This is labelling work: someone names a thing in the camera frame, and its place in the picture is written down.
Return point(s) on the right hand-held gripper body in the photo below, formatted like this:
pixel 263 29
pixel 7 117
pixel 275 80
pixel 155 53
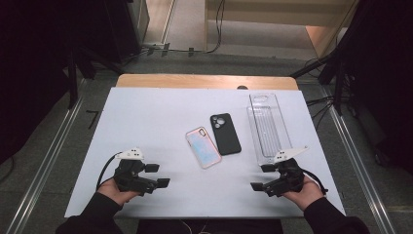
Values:
pixel 287 178

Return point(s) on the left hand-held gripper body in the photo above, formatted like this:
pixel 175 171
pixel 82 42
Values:
pixel 130 177

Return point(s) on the clear plastic container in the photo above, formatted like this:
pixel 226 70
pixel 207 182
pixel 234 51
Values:
pixel 268 126

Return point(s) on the black phone case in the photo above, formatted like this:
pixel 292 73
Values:
pixel 226 136

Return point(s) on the pink phone case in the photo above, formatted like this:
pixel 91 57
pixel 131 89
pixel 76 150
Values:
pixel 204 148

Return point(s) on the person's left hand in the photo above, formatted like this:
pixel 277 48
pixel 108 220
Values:
pixel 113 193

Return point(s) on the person's right hand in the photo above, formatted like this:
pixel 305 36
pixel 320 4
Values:
pixel 307 195

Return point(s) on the person's dark clothing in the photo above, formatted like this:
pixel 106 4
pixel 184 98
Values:
pixel 227 226

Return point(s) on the black table grommet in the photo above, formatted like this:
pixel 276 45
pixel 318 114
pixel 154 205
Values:
pixel 242 87

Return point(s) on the wooden table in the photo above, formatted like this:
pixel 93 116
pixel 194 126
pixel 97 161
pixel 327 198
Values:
pixel 181 80

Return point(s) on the black stand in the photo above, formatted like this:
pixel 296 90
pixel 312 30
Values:
pixel 73 84
pixel 337 81

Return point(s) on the black curtain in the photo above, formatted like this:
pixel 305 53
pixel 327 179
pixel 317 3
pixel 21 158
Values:
pixel 386 65
pixel 32 65

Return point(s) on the light wooden cabinet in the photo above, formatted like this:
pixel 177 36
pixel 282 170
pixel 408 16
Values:
pixel 276 13

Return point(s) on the metal floor rail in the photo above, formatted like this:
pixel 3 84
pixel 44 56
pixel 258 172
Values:
pixel 42 175
pixel 360 175

